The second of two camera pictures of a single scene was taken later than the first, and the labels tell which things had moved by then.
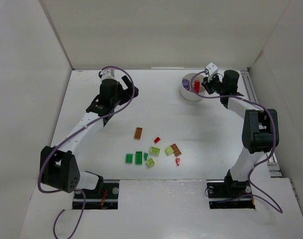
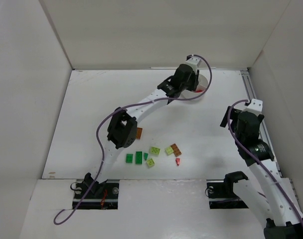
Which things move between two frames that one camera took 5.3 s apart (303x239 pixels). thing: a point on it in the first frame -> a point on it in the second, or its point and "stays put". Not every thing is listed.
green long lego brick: (138, 157) stays put
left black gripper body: (125, 87) -> (170, 87)
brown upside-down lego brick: (138, 133) stays put
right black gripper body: (211, 84) -> (226, 116)
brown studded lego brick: (176, 151) stays put
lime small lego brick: (169, 150) stays put
